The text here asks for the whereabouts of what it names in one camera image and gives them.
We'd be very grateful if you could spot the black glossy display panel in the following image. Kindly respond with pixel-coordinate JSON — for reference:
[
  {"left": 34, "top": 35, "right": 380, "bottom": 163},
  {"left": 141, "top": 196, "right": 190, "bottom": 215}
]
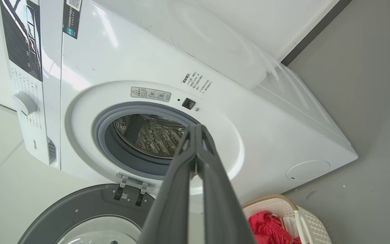
[{"left": 0, "top": 0, "right": 43, "bottom": 82}]

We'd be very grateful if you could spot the red Bulls jersey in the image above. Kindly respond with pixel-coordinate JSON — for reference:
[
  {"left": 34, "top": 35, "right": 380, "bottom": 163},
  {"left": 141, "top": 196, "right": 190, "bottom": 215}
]
[{"left": 247, "top": 211, "right": 302, "bottom": 244}]

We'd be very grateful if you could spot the dark wall baseboard strip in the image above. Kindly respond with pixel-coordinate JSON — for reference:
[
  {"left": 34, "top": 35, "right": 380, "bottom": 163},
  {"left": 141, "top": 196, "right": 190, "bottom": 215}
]
[{"left": 281, "top": 0, "right": 353, "bottom": 67}]

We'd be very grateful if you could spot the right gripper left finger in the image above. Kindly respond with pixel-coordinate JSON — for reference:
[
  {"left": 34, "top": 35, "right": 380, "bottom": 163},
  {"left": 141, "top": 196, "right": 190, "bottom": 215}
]
[{"left": 137, "top": 125, "right": 197, "bottom": 244}]

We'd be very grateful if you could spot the dark washer door with glass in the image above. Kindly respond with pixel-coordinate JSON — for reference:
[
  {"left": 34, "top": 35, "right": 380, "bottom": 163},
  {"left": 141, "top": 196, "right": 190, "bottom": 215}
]
[{"left": 17, "top": 184, "right": 156, "bottom": 244}]

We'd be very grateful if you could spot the white front-load washing machine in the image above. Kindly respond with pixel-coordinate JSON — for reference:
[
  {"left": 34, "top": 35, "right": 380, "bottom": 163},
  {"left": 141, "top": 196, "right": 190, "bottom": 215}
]
[{"left": 0, "top": 0, "right": 359, "bottom": 217}]

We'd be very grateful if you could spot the silver washing machine dial knob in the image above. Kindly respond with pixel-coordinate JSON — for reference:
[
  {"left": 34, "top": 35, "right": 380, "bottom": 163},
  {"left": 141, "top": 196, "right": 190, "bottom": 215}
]
[{"left": 11, "top": 91, "right": 38, "bottom": 116}]

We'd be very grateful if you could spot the stainless steel washing machine drum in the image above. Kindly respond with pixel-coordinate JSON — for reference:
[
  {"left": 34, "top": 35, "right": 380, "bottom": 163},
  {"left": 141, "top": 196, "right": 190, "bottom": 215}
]
[{"left": 113, "top": 114, "right": 187, "bottom": 159}]

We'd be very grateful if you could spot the cream perforated laundry basket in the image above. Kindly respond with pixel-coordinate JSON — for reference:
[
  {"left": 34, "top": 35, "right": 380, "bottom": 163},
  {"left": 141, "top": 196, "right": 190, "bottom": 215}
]
[{"left": 241, "top": 194, "right": 332, "bottom": 244}]

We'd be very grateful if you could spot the silver washer door hinge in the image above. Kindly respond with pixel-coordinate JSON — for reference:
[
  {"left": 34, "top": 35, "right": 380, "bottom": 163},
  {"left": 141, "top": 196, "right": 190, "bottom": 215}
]
[{"left": 114, "top": 172, "right": 155, "bottom": 207}]

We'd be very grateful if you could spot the grey warning sticker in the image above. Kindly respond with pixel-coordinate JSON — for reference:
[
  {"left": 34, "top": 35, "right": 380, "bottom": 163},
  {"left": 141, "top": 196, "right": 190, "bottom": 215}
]
[{"left": 131, "top": 87, "right": 172, "bottom": 103}]

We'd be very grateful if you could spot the grey rubber door seal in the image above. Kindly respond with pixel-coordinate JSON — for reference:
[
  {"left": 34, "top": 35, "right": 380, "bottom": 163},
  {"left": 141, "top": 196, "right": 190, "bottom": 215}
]
[{"left": 93, "top": 102, "right": 200, "bottom": 176}]

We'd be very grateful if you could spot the black promo sticker with QR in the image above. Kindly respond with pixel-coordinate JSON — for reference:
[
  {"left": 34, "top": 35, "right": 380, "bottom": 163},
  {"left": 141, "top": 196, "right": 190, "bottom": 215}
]
[{"left": 62, "top": 0, "right": 83, "bottom": 39}]

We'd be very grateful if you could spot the small printed text label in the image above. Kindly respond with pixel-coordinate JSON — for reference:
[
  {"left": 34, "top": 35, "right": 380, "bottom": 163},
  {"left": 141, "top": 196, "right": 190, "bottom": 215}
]
[{"left": 181, "top": 71, "right": 213, "bottom": 94}]

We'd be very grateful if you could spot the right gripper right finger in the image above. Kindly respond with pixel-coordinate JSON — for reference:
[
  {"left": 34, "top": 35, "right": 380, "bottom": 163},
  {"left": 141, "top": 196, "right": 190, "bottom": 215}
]
[{"left": 195, "top": 124, "right": 256, "bottom": 244}]

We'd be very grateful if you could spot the round filter cover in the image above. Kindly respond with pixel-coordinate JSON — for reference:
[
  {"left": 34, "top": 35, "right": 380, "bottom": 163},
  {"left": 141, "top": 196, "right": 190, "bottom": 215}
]
[{"left": 286, "top": 160, "right": 331, "bottom": 182}]

